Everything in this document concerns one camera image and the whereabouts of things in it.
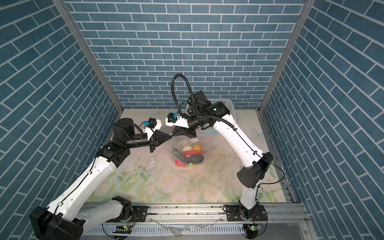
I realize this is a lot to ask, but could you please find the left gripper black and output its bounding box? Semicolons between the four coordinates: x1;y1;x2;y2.
124;131;172;154

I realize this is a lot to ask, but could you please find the cream toy food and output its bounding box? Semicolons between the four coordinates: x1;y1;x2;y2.
183;146;193;152

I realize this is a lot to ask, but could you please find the clear zip top bag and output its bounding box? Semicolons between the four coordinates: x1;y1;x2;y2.
170;130;219;167

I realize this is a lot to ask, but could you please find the red toy chili pepper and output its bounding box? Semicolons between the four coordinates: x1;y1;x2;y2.
182;150;206;156

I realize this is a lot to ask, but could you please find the yellow toy fruit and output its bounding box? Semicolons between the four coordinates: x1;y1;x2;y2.
193;144;204;152

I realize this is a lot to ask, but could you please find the black toy eggplant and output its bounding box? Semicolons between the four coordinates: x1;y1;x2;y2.
171;148;194;166

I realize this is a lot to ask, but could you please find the pink toy fruit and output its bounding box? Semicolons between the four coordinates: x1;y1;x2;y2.
175;159;186;167

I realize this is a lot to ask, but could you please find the black toy avocado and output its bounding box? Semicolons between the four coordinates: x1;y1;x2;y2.
189;154;204;165

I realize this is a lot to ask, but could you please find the white plastic mesh basket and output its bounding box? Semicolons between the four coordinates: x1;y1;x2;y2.
198;99;236;119

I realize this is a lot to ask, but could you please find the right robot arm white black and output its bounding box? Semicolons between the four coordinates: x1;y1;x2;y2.
166;91;273;221

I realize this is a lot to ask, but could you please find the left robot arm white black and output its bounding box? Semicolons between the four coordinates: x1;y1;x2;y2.
30;118;172;240

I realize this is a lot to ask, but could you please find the left circuit board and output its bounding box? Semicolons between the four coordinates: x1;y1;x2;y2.
113;225;133;235

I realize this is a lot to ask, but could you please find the circuit board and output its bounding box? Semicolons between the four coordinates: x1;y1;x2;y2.
113;225;133;235
245;224;262;232

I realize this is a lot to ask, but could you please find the right circuit board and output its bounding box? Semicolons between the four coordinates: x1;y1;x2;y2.
245;224;262;232

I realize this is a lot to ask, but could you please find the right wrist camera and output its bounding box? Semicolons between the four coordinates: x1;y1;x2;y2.
165;113;189;128

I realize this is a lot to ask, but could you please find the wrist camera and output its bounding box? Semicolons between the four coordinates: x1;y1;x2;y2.
143;118;162;139
165;113;189;128

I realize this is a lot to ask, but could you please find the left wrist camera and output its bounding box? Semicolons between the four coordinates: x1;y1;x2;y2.
143;118;162;139

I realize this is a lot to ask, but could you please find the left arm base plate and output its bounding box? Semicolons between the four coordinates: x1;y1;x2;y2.
107;206;148;223

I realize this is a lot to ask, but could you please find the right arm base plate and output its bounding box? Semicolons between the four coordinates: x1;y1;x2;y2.
222;204;268;222

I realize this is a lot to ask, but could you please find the aluminium front rail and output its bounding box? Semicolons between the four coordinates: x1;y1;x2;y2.
61;202;310;226

